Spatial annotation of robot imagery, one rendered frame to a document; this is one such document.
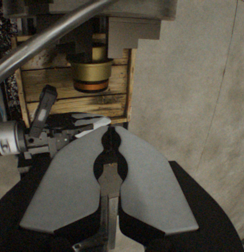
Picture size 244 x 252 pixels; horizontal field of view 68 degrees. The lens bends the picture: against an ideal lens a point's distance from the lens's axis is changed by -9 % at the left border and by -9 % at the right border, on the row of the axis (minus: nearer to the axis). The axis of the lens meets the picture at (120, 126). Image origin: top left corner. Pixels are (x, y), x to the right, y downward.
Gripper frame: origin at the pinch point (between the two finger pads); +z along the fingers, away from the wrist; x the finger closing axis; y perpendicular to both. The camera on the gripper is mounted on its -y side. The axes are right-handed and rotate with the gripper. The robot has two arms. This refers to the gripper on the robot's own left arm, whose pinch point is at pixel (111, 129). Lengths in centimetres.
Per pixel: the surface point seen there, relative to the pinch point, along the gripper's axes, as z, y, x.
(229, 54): 184, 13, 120
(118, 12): 15.0, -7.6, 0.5
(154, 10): 17.5, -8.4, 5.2
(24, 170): 38, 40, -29
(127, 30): 29.1, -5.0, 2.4
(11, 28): 70, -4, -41
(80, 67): 26.0, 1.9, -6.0
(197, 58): 171, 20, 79
